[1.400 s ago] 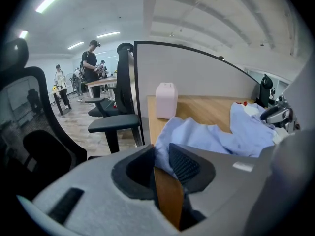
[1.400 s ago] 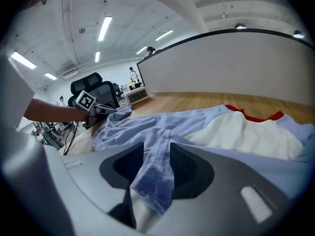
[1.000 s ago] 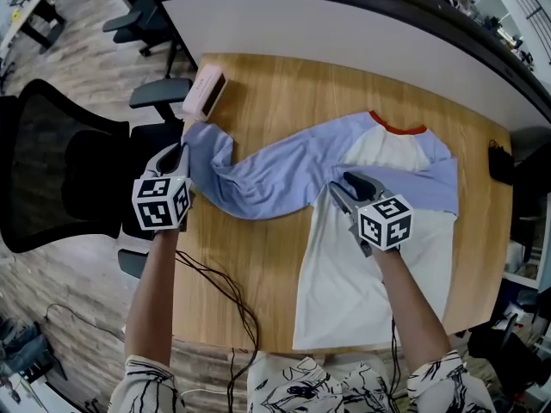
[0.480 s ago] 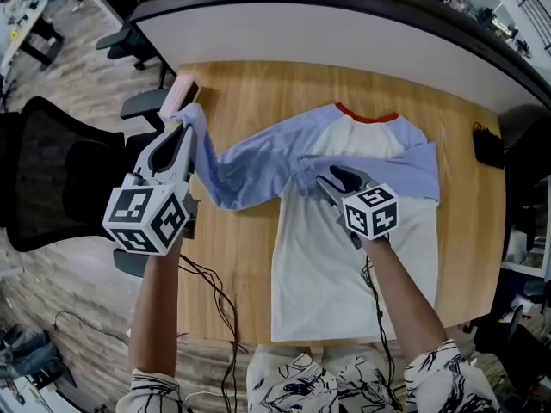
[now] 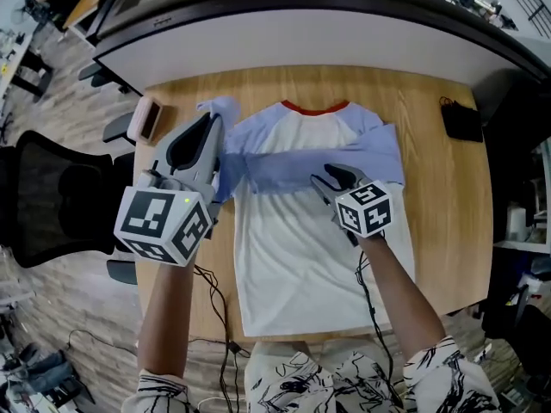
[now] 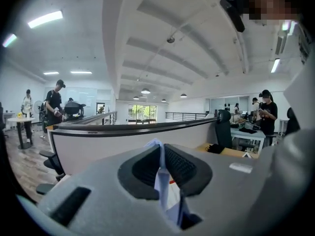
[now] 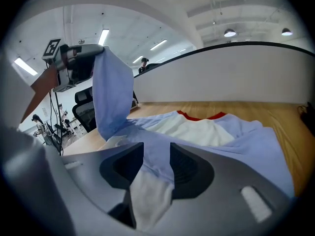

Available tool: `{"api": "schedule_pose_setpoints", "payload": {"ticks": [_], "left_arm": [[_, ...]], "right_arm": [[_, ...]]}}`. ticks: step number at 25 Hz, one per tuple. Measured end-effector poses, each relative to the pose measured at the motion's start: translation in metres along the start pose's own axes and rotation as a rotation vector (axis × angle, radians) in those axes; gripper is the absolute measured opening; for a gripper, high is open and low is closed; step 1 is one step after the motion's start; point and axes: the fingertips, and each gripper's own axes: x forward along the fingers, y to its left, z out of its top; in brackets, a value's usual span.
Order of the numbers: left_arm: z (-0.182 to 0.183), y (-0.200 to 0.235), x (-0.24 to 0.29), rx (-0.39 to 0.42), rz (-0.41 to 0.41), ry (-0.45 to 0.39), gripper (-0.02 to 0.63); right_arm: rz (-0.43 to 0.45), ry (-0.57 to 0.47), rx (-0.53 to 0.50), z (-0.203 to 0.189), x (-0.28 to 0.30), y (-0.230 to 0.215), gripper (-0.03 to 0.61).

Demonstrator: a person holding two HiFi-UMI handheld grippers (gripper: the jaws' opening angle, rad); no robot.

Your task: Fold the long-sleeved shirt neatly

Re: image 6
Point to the white shirt with blue sleeves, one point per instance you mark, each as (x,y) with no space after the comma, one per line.
(162,188)

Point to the round white table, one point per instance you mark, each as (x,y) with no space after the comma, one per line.
(21,119)

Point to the standing fan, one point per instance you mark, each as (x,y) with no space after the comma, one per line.
(38,106)

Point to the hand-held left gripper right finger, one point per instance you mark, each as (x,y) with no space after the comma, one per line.
(189,173)

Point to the black head-worn camera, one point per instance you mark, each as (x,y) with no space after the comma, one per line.
(232,11)

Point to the white ceiling strip light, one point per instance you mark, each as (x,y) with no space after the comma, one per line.
(45,19)
(81,72)
(9,40)
(275,65)
(51,73)

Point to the white desk partition black rim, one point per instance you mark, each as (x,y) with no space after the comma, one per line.
(123,144)

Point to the round ceiling sensor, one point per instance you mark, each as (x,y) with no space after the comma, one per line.
(170,40)

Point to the black cloth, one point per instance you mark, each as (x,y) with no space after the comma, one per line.
(247,131)

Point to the black high-back office chair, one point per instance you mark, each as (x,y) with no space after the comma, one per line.
(222,129)

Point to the black stair railing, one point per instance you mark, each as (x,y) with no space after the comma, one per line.
(185,115)

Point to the person's head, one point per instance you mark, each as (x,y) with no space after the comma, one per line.
(268,1)

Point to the large glass window wall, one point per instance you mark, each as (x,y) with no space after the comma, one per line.
(142,113)

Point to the black balcony railing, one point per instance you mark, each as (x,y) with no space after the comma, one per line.
(109,118)

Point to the light blue desk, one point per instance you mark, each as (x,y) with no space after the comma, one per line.
(248,136)

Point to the black pouch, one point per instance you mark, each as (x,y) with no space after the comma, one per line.
(216,148)

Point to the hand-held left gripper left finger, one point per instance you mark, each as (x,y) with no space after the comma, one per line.
(137,176)

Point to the black office chair with headrest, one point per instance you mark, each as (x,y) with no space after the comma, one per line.
(53,160)

